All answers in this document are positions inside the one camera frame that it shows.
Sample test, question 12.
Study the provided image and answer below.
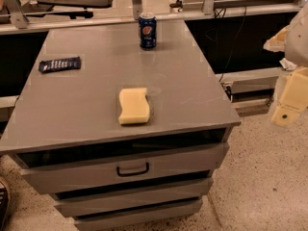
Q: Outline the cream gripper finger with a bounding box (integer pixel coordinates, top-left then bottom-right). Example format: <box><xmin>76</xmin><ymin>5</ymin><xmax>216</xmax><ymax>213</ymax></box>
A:
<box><xmin>271</xmin><ymin>67</ymin><xmax>308</xmax><ymax>126</ymax></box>

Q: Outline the yellow sponge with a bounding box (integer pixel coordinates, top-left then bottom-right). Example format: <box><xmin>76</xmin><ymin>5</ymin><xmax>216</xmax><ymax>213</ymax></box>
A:
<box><xmin>118</xmin><ymin>88</ymin><xmax>150</xmax><ymax>125</ymax></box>

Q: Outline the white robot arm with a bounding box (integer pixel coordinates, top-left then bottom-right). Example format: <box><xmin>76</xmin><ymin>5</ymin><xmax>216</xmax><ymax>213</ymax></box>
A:
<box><xmin>264</xmin><ymin>4</ymin><xmax>308</xmax><ymax>126</ymax></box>

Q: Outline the dark blue rxbar wrapper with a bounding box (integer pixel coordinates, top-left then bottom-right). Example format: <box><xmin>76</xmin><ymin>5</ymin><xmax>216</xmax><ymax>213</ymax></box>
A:
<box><xmin>38</xmin><ymin>57</ymin><xmax>81</xmax><ymax>74</ymax></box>

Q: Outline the blue pepsi can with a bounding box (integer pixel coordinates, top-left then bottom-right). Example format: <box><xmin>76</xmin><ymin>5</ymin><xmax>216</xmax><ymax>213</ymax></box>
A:
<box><xmin>139</xmin><ymin>13</ymin><xmax>157</xmax><ymax>49</ymax></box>

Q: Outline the middle grey drawer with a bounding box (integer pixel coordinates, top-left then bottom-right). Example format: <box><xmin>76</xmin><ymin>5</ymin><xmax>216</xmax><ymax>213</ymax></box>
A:
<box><xmin>55</xmin><ymin>177</ymin><xmax>213</xmax><ymax>217</ymax></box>

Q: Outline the grey drawer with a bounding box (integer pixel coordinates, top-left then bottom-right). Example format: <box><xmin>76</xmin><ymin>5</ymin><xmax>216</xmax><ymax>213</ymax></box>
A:
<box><xmin>21</xmin><ymin>142</ymin><xmax>229</xmax><ymax>194</ymax></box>
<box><xmin>74</xmin><ymin>197</ymin><xmax>202</xmax><ymax>231</ymax></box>
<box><xmin>55</xmin><ymin>177</ymin><xmax>213</xmax><ymax>217</ymax></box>

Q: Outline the bottom grey drawer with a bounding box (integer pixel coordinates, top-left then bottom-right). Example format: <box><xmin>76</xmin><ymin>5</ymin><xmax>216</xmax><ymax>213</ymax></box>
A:
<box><xmin>74</xmin><ymin>197</ymin><xmax>202</xmax><ymax>231</ymax></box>

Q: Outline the grey drawer cabinet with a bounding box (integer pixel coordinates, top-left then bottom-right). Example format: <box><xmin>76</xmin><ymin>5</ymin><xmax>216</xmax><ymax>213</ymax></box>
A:
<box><xmin>0</xmin><ymin>21</ymin><xmax>240</xmax><ymax>231</ymax></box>

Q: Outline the top grey drawer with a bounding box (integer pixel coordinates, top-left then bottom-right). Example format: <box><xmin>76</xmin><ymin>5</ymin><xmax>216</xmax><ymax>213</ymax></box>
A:
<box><xmin>21</xmin><ymin>142</ymin><xmax>229</xmax><ymax>194</ymax></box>

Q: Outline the black sneaker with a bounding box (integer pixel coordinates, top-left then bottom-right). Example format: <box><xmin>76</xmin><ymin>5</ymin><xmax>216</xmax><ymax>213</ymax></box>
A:
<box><xmin>0</xmin><ymin>177</ymin><xmax>11</xmax><ymax>231</ymax></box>

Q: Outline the black hanging cable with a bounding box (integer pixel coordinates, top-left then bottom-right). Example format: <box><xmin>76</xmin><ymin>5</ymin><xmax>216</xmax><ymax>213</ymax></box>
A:
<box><xmin>218</xmin><ymin>6</ymin><xmax>248</xmax><ymax>83</ymax></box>

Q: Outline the black drawer handle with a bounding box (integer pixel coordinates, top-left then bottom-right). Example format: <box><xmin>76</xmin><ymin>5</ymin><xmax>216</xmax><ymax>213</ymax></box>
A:
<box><xmin>116</xmin><ymin>163</ymin><xmax>149</xmax><ymax>177</ymax></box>

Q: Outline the metal frame rail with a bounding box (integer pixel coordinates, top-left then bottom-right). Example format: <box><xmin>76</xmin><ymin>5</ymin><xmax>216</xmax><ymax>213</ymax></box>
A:
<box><xmin>1</xmin><ymin>0</ymin><xmax>307</xmax><ymax>35</ymax></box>

